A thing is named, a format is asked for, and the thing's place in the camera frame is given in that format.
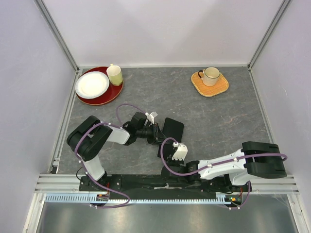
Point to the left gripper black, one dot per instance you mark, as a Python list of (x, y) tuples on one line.
[(157, 136)]

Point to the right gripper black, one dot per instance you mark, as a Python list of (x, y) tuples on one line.
[(170, 162)]

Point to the black zipper tool case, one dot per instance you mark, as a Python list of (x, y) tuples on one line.
[(174, 129)]

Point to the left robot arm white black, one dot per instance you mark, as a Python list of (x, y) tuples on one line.
[(89, 137)]

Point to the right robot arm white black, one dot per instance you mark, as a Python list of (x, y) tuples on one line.
[(254, 160)]

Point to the red round tray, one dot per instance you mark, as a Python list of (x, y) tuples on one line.
[(108, 96)]

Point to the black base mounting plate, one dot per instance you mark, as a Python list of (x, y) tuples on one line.
[(155, 187)]

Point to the pale yellow cup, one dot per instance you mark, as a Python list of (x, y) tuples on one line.
[(115, 75)]

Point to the white paper plate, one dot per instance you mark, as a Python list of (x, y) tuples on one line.
[(92, 85)]

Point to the orange woven coaster mat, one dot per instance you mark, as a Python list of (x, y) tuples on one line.
[(209, 91)]

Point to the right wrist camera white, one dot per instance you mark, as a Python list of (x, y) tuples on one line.
[(180, 152)]

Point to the grey slotted cable duct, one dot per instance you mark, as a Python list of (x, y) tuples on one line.
[(95, 199)]

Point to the cream mug black handle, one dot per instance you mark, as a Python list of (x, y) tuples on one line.
[(209, 76)]

